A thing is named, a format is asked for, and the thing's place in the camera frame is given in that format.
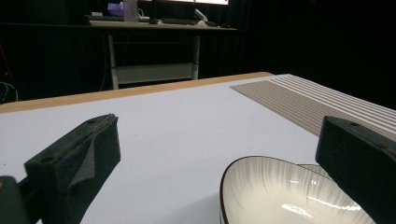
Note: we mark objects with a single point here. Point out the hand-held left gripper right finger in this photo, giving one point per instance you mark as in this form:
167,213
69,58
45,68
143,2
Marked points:
358,161

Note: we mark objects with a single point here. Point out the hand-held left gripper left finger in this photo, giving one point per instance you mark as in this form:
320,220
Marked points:
65,168

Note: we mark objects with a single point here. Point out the white streaked plate dark rim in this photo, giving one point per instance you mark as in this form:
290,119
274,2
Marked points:
264,193
314,169

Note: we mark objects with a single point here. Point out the striped brown white placemat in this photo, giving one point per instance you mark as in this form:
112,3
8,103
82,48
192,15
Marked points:
295,99

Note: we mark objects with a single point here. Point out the dark flat keyboard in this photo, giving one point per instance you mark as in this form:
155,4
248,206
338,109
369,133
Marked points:
104,18

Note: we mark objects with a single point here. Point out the purple object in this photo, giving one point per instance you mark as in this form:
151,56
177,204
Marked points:
115,9

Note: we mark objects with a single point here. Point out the wooden desk with white legs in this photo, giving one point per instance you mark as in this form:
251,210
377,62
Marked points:
155,25

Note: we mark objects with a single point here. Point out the translucent white container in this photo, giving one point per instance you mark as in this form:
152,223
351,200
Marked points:
130,11

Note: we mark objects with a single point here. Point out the black computer mouse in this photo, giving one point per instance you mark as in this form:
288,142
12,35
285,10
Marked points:
153,21

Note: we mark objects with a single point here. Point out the black keyboard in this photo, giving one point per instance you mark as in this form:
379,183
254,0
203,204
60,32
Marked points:
179,21

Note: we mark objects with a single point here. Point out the white handheld device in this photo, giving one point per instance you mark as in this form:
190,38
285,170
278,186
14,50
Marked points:
200,15

